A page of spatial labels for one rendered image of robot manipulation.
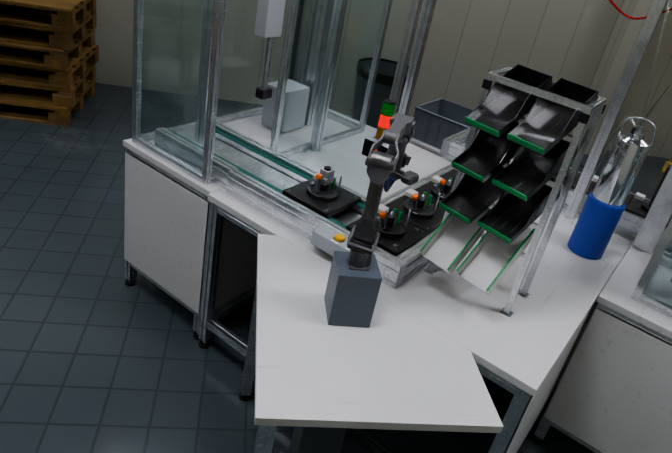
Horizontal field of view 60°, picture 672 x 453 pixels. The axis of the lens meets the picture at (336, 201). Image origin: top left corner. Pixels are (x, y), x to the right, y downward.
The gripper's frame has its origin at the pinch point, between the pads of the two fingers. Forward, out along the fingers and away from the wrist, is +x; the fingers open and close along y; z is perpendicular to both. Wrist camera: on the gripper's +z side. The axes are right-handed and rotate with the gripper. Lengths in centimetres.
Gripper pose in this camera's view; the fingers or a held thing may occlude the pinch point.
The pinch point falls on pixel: (388, 182)
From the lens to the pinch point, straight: 199.4
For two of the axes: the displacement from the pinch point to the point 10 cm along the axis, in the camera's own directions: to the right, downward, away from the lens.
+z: 6.0, -2.8, 7.5
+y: -7.8, -4.1, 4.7
